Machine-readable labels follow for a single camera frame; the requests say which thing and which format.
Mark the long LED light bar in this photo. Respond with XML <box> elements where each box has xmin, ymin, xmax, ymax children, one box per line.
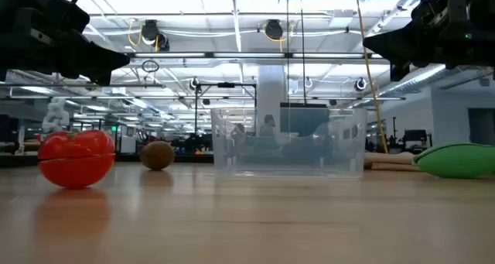
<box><xmin>129</xmin><ymin>51</ymin><xmax>384</xmax><ymax>60</ymax></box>

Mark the yellow cord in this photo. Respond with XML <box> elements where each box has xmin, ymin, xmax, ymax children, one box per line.
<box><xmin>354</xmin><ymin>0</ymin><xmax>389</xmax><ymax>154</ymax></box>

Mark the grey horizontal rail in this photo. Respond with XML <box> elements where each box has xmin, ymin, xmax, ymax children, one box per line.
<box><xmin>0</xmin><ymin>82</ymin><xmax>166</xmax><ymax>89</ymax></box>

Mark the clear plastic container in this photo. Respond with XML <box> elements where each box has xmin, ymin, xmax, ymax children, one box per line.
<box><xmin>210</xmin><ymin>107</ymin><xmax>367</xmax><ymax>179</ymax></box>

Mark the folded beige cloth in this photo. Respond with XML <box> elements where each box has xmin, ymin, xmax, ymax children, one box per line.
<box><xmin>363</xmin><ymin>151</ymin><xmax>422</xmax><ymax>173</ymax></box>

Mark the green toy vegetable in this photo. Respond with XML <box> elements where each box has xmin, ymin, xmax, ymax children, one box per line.
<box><xmin>411</xmin><ymin>142</ymin><xmax>495</xmax><ymax>180</ymax></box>

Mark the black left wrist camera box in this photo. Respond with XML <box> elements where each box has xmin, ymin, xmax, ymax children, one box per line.
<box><xmin>49</xmin><ymin>0</ymin><xmax>90</xmax><ymax>35</ymax></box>

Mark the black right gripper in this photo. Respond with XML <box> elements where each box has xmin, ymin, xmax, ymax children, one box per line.
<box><xmin>363</xmin><ymin>0</ymin><xmax>495</xmax><ymax>82</ymax></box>

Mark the black equipment cart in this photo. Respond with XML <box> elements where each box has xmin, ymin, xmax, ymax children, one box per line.
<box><xmin>401</xmin><ymin>129</ymin><xmax>434</xmax><ymax>155</ymax></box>

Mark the dark monitor screen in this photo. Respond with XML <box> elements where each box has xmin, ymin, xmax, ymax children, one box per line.
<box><xmin>279</xmin><ymin>102</ymin><xmax>330</xmax><ymax>138</ymax></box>

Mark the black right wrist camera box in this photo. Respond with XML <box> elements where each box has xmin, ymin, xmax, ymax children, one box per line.
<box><xmin>410</xmin><ymin>0</ymin><xmax>469</xmax><ymax>27</ymax></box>

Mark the thin black hanging cable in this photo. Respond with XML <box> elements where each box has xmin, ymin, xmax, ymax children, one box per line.
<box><xmin>299</xmin><ymin>0</ymin><xmax>308</xmax><ymax>106</ymax></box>
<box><xmin>285</xmin><ymin>0</ymin><xmax>290</xmax><ymax>105</ymax></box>

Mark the person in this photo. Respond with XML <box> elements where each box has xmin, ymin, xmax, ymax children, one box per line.
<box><xmin>230</xmin><ymin>123</ymin><xmax>247</xmax><ymax>139</ymax></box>
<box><xmin>259</xmin><ymin>114</ymin><xmax>277</xmax><ymax>138</ymax></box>

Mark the black metal frame rig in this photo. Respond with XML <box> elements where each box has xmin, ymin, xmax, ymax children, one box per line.
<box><xmin>193</xmin><ymin>81</ymin><xmax>258</xmax><ymax>146</ymax></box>

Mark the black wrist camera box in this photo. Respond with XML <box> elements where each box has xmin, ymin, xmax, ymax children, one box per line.
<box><xmin>49</xmin><ymin>0</ymin><xmax>90</xmax><ymax>35</ymax></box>
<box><xmin>410</xmin><ymin>0</ymin><xmax>469</xmax><ymax>27</ymax></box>

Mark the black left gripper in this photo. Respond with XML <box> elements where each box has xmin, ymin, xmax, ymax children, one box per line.
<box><xmin>0</xmin><ymin>0</ymin><xmax>131</xmax><ymax>86</ymax></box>

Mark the red toy tomato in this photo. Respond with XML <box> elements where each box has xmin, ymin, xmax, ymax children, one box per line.
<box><xmin>37</xmin><ymin>129</ymin><xmax>117</xmax><ymax>190</ymax></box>

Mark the white pillar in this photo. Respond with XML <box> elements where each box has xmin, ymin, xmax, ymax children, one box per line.
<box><xmin>256</xmin><ymin>64</ymin><xmax>288</xmax><ymax>137</ymax></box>

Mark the brown toy kiwi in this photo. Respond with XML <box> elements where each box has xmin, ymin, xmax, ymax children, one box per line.
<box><xmin>139</xmin><ymin>140</ymin><xmax>176</xmax><ymax>171</ymax></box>

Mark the hanging black cable loop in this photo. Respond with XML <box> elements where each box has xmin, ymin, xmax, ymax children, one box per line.
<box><xmin>141</xmin><ymin>59</ymin><xmax>161</xmax><ymax>74</ymax></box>

